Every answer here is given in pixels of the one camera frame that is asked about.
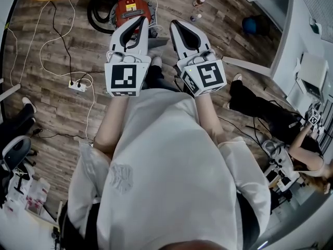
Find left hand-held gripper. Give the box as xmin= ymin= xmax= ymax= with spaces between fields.
xmin=104 ymin=16 xmax=152 ymax=98

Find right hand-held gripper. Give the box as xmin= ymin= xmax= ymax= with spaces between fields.
xmin=169 ymin=19 xmax=227 ymax=98

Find person's left forearm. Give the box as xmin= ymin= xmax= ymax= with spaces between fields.
xmin=93 ymin=96 xmax=130 ymax=158

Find person's right forearm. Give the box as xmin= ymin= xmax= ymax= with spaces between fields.
xmin=195 ymin=94 xmax=227 ymax=145

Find orange vacuum cleaner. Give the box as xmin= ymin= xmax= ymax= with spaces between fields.
xmin=111 ymin=0 xmax=163 ymax=40

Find person's black trousers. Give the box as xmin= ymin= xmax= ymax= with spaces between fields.
xmin=140 ymin=64 xmax=183 ymax=93

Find white desk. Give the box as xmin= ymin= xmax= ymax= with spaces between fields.
xmin=222 ymin=0 xmax=333 ymax=109

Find blue ball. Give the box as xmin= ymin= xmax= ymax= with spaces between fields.
xmin=241 ymin=15 xmax=271 ymax=36

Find person's white shirt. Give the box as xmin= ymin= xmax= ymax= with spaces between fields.
xmin=67 ymin=87 xmax=272 ymax=250

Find white cardboard box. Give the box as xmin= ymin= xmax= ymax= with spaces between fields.
xmin=286 ymin=51 xmax=330 ymax=106

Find grey plastic device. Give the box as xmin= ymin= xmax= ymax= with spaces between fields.
xmin=262 ymin=138 xmax=294 ymax=171

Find grey office chair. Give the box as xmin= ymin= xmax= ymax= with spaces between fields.
xmin=0 ymin=135 xmax=33 ymax=173

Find equipment rack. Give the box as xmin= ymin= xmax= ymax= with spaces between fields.
xmin=262 ymin=139 xmax=309 ymax=203

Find white red label box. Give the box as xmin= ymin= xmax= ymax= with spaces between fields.
xmin=24 ymin=177 xmax=52 ymax=216

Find black vacuum hose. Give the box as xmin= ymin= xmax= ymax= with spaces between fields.
xmin=87 ymin=0 xmax=118 ymax=35

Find black power cable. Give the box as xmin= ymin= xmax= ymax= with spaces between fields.
xmin=50 ymin=1 xmax=73 ymax=84
xmin=77 ymin=70 xmax=106 ymax=86

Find white power cable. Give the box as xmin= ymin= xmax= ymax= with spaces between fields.
xmin=39 ymin=0 xmax=96 ymax=140

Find black adapter cable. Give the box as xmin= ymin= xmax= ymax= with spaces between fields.
xmin=32 ymin=128 xmax=88 ymax=140

